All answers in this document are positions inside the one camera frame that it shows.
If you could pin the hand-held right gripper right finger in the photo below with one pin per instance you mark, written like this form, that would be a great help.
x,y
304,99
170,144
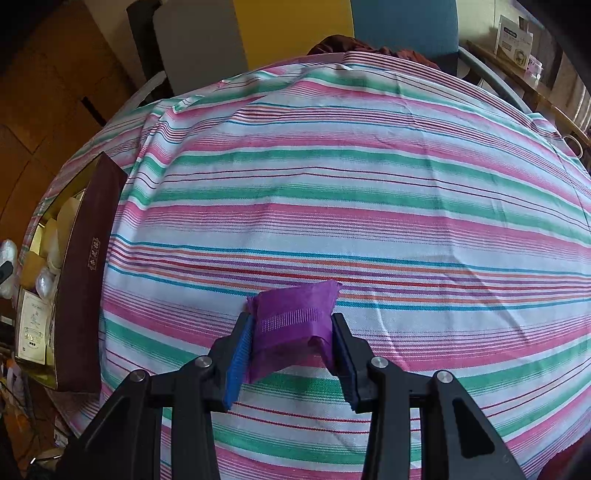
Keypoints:
x,y
346,364

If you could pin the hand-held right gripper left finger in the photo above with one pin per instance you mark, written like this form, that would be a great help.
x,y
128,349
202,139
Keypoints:
x,y
238,369

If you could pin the purple paper box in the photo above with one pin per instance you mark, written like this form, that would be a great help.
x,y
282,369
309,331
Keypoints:
x,y
291,323

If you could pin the gold and maroon tin box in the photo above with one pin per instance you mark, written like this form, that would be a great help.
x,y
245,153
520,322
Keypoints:
x,y
87,277

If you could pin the white carton box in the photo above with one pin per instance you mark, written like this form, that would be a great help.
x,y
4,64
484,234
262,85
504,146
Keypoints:
x,y
34,327

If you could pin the yellow sponge with holes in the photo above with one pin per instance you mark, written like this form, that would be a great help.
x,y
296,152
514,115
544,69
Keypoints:
x,y
69,214

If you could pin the striped tablecloth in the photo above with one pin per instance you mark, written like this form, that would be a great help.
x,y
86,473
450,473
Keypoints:
x,y
346,207

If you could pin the white plastic bag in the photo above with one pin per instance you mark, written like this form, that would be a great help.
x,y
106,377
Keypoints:
x,y
8,263

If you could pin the dark red cloth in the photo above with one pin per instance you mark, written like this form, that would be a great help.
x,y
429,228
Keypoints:
x,y
351,48

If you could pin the wooden side table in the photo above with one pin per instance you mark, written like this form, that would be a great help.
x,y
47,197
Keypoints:
x,y
531,87

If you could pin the grey yellow blue chair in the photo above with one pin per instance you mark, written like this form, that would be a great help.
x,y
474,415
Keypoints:
x,y
295,27

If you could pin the small purple box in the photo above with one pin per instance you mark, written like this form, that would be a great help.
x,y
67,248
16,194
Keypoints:
x,y
534,66

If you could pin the white printed box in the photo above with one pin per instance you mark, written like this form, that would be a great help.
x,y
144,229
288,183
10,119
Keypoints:
x,y
512,41

